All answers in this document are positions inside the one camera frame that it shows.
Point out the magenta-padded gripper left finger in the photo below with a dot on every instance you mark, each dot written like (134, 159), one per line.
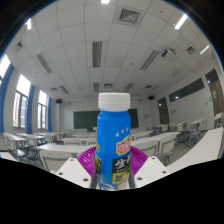
(75, 171)

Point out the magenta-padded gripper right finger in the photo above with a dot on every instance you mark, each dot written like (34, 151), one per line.
(151, 171)

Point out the blue drink bottle white cap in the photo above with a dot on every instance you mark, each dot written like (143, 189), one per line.
(112, 133)

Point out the group of white classroom chairs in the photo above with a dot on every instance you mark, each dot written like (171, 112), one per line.
(53, 160)

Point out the group of white classroom desks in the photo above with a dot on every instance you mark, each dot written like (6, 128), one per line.
(63, 147)

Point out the green chalkboard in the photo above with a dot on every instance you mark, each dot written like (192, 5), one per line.
(85, 120)

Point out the dark wooden door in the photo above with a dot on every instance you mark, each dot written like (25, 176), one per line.
(163, 111)
(216, 93)

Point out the blue curtain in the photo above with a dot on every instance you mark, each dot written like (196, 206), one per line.
(49, 115)
(5, 100)
(30, 110)

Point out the tall bright window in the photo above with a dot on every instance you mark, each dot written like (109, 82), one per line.
(4, 65)
(42, 110)
(20, 103)

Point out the ceiling projector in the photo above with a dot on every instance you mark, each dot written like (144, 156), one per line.
(169, 54)

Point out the group of ceiling lights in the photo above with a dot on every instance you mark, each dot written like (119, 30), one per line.
(96, 53)

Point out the black wall speaker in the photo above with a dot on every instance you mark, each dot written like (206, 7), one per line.
(151, 97)
(59, 100)

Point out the dark long wall window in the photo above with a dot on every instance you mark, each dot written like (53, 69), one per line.
(186, 90)

